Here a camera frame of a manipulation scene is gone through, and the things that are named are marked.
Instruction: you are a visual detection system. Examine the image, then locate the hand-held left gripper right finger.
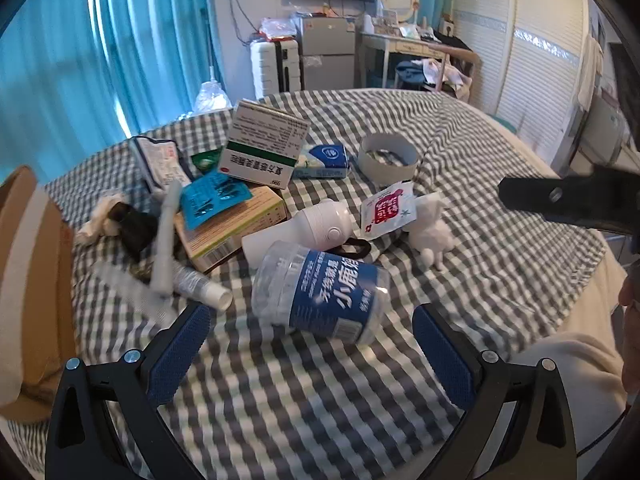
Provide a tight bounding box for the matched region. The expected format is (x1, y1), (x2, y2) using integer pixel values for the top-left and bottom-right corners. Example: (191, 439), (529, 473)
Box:
(412, 302), (578, 480)

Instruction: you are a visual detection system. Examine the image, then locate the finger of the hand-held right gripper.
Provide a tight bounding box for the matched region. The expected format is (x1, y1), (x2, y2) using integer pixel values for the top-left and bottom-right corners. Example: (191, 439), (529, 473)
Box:
(497, 164), (640, 237)

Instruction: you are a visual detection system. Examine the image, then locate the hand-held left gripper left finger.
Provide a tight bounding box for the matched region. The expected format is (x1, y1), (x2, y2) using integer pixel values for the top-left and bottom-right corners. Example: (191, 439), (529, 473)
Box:
(45, 302), (213, 480)

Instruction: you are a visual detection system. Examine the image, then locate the small white cream tube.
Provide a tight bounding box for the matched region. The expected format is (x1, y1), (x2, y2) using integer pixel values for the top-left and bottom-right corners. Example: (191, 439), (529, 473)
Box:
(172, 262), (235, 310)

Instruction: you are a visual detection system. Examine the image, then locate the long white tube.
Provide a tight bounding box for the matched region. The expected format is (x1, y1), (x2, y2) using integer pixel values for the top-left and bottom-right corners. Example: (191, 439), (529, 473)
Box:
(151, 180), (183, 295)

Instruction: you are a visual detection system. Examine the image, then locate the white toy figure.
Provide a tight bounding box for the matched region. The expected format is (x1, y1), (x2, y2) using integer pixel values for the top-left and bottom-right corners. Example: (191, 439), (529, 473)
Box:
(402, 192), (457, 271)

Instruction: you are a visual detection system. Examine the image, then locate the clear jar with blue label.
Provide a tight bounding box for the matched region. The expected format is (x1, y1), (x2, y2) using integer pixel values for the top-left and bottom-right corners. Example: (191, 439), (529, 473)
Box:
(250, 241), (392, 346)

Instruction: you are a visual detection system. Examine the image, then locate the black hair tie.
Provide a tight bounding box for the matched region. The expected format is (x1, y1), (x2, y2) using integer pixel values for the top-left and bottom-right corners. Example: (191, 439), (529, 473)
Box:
(327, 237), (373, 261)

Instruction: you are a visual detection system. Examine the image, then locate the tan medicine box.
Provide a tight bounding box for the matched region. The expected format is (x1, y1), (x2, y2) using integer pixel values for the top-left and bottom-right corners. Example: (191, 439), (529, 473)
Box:
(174, 185), (292, 273)

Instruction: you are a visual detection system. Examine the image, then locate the red and white sachet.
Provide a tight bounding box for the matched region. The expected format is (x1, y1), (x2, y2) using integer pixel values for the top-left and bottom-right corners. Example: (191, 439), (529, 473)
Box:
(360, 181), (418, 241)

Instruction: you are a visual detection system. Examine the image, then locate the brown cardboard box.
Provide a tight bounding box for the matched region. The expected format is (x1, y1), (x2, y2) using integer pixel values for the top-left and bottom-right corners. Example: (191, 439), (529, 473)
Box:
(0, 165), (78, 423)

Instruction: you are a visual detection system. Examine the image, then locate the white tape ring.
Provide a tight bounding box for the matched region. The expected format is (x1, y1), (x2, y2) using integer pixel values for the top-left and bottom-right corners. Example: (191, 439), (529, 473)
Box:
(359, 132), (421, 186)

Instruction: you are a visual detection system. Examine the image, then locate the white tissue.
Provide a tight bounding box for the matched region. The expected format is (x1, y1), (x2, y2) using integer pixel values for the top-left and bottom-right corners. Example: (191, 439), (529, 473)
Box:
(75, 192), (123, 246)

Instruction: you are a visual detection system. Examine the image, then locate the blue blister packet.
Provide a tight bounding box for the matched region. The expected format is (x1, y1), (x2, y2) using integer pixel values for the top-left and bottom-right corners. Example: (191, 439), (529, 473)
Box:
(179, 170), (253, 233)

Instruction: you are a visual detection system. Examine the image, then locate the white plastic bottle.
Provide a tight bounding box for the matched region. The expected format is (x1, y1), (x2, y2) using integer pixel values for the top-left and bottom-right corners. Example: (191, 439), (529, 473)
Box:
(241, 199), (362, 267)

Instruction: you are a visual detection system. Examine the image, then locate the white and blue pouch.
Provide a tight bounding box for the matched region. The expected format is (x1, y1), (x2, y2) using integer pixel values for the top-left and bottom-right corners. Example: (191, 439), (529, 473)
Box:
(129, 135), (193, 196)

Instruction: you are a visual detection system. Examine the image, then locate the green packet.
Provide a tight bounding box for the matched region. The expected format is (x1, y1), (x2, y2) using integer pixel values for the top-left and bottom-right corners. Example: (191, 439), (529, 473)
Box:
(190, 147), (226, 176)

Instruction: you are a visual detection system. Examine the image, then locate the blue and white tissue pack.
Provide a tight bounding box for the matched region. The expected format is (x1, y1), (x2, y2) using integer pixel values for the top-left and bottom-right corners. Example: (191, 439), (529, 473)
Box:
(291, 142), (351, 181)

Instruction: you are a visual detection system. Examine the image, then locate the green and white medicine box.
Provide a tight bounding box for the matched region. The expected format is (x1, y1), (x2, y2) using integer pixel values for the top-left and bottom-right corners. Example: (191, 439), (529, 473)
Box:
(217, 99), (311, 191)

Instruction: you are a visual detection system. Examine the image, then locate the clear plastic wrapper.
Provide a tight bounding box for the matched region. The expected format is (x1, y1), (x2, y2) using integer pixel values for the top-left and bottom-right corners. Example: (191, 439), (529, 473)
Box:
(90, 262), (181, 326)

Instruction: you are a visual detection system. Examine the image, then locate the white louvred wardrobe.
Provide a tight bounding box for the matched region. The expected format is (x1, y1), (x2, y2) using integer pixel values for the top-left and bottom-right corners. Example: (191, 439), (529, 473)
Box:
(440, 0), (601, 171)

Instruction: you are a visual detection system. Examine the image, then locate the person's cream trouser leg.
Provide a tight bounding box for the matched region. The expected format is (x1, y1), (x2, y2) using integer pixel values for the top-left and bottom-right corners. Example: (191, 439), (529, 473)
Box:
(510, 332), (628, 461)

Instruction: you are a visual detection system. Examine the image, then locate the pile of clothes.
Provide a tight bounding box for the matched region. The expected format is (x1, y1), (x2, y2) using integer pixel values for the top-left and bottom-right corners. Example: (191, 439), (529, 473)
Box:
(395, 57), (473, 101)

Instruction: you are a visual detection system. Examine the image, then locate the grey small fridge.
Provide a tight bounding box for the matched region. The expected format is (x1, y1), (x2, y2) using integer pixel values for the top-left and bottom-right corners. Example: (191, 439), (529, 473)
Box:
(299, 16), (357, 92)

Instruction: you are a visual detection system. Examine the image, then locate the clear plastic bag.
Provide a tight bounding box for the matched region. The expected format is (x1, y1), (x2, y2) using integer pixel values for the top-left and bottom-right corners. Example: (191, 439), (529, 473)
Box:
(192, 80), (233, 113)

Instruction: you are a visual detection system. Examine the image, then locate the white suitcase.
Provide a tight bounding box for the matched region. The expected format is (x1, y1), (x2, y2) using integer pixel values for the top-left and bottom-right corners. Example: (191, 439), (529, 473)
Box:
(250, 37), (301, 101)

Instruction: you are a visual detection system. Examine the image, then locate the white and red bag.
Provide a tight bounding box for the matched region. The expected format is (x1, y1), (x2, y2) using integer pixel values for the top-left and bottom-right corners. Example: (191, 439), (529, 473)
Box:
(260, 16), (301, 41)

